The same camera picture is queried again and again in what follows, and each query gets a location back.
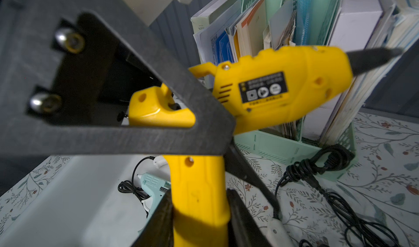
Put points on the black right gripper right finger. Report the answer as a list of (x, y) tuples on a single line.
[(242, 229)]

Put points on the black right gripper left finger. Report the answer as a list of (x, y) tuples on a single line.
[(158, 231)]

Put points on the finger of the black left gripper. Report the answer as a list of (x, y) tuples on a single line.
[(55, 57)]

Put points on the mint green glue gun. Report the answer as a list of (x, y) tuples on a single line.
[(155, 187)]

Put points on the white orange-trigger glue gun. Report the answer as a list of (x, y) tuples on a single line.
[(159, 161)]

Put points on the yellow glue gun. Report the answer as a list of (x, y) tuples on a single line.
[(201, 207)]

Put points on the white blue-tip glue gun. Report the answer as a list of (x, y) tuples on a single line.
[(277, 235)]

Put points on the white plastic storage box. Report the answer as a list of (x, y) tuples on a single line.
[(82, 206)]

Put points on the Workspace book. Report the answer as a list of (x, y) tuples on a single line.
[(209, 13)]

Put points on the green desktop file organizer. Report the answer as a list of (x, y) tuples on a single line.
[(277, 87)]

